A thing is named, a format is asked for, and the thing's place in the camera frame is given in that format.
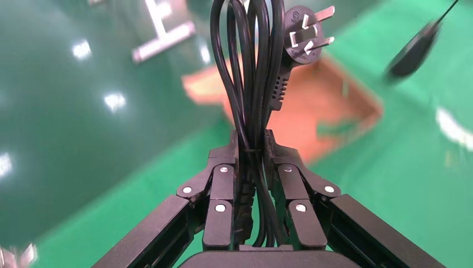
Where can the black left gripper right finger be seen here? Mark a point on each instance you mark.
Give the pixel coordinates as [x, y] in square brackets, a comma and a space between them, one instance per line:
[306, 225]

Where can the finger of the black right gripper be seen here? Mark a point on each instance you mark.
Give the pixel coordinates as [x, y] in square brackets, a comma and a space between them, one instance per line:
[410, 55]

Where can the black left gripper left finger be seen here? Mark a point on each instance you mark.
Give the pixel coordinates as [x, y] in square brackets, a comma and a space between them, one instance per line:
[218, 222]

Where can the open brown cardboard box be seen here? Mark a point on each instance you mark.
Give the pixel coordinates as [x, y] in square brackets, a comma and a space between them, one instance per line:
[314, 100]

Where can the white standing table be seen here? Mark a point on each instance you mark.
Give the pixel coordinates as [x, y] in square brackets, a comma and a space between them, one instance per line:
[162, 37]

